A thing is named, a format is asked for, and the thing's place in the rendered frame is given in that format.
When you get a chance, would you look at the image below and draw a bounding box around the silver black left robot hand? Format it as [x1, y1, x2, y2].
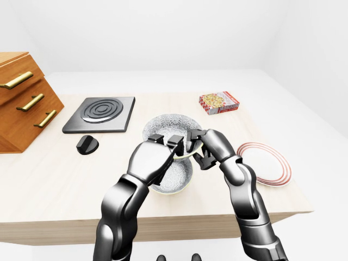
[127, 133, 185, 188]

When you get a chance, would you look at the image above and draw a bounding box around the round black stove knob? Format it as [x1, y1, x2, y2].
[76, 134, 100, 156]

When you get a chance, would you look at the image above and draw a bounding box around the large wooden drawer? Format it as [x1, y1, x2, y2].
[0, 53, 46, 107]

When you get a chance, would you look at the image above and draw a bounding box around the small wooden drawer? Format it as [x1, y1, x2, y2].
[0, 94, 65, 154]

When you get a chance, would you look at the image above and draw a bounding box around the medium brass drawer handle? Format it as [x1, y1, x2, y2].
[16, 93, 45, 113]

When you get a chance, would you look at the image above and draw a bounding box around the short brass drawer handle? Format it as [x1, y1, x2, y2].
[33, 109, 58, 129]

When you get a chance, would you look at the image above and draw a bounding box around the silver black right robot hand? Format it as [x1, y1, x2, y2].
[187, 128, 243, 171]

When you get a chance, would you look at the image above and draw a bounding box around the red printed food box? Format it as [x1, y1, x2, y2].
[198, 91, 240, 116]

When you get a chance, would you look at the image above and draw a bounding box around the patterned black white bowl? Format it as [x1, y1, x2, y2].
[142, 113, 204, 160]
[149, 156, 194, 195]

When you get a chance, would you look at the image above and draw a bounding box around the wooden cabinet with drawers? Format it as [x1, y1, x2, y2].
[0, 51, 65, 154]

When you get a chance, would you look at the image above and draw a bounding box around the white plate with red rings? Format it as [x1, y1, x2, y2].
[235, 141, 293, 188]

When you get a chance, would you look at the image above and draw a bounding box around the flat dark stove plate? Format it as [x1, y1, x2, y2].
[61, 96, 136, 134]

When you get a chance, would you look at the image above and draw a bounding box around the long brass drawer handle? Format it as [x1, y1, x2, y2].
[0, 71, 34, 90]

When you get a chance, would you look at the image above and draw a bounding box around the medium wooden drawer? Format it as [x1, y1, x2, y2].
[0, 76, 58, 136]

